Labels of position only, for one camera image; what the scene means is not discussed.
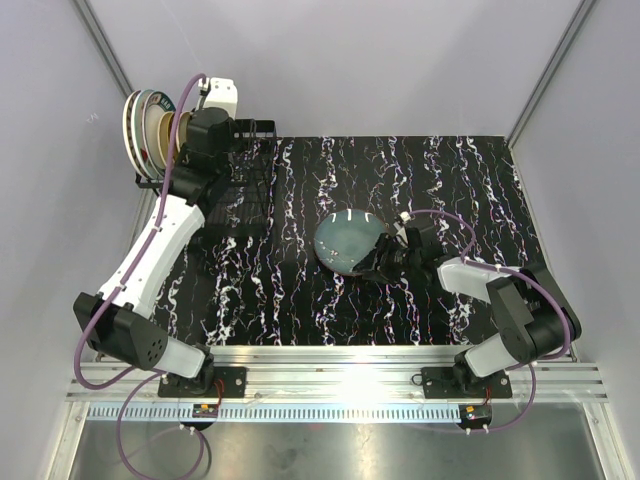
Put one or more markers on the white slotted cable duct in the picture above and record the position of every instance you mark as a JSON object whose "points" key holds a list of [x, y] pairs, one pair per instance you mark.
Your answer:
{"points": [[290, 413]]}

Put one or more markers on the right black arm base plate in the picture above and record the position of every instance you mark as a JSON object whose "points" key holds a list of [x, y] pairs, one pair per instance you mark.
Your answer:
{"points": [[441, 382]]}

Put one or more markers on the black wire dish rack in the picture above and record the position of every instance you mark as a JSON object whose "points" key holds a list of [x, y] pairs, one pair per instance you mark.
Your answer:
{"points": [[234, 205]]}

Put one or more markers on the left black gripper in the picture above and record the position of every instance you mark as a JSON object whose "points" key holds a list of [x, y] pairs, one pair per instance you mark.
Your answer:
{"points": [[231, 128]]}

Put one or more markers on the small cream floral plate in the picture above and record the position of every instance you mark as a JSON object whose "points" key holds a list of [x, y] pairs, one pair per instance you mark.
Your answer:
{"points": [[163, 135]]}

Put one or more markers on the black marble pattern mat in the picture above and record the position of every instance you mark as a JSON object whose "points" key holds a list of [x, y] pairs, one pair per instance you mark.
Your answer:
{"points": [[273, 291]]}

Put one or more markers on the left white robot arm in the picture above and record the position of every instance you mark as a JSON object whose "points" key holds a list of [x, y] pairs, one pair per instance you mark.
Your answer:
{"points": [[116, 320]]}

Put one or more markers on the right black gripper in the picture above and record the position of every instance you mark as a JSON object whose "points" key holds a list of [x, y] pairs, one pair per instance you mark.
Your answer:
{"points": [[371, 263]]}

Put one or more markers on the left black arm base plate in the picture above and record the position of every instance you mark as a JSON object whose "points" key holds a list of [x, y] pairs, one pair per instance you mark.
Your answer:
{"points": [[227, 382]]}

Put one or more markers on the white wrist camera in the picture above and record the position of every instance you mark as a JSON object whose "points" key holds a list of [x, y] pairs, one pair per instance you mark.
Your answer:
{"points": [[218, 93], [401, 221]]}

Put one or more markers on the right aluminium frame post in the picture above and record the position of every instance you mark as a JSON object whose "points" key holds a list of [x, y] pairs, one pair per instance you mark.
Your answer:
{"points": [[561, 50]]}

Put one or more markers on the left aluminium frame post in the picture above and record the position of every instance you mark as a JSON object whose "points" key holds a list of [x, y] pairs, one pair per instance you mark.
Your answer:
{"points": [[106, 51]]}

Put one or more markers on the white plate dark green rim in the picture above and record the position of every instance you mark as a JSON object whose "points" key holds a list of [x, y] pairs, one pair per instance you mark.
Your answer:
{"points": [[154, 107]]}

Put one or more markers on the aluminium mounting rail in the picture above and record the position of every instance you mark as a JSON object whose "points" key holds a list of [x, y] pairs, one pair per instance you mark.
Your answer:
{"points": [[370, 375]]}

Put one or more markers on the aluminium frame post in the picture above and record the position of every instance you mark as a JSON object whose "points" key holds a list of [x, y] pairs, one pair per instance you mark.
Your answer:
{"points": [[561, 50], [106, 51]]}

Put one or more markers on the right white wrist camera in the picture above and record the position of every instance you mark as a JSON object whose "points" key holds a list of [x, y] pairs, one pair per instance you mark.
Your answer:
{"points": [[401, 221]]}

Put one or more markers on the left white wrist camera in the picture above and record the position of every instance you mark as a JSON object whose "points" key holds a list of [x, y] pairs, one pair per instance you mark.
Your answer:
{"points": [[218, 93]]}

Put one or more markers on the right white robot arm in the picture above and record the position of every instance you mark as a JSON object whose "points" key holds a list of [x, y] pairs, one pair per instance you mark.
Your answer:
{"points": [[533, 318]]}

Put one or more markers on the white plate watermelon pattern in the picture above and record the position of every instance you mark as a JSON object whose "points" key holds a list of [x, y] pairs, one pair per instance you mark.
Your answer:
{"points": [[136, 121]]}

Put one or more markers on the yellow patterned small plate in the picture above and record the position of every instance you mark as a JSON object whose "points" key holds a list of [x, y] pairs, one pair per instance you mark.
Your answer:
{"points": [[174, 120]]}

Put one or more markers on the teal bottom plate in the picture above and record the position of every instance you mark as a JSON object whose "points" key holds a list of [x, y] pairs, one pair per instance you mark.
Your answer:
{"points": [[345, 238]]}

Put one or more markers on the cream plate dark floral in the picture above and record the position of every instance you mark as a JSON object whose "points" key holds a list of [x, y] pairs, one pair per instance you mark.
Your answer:
{"points": [[181, 131]]}

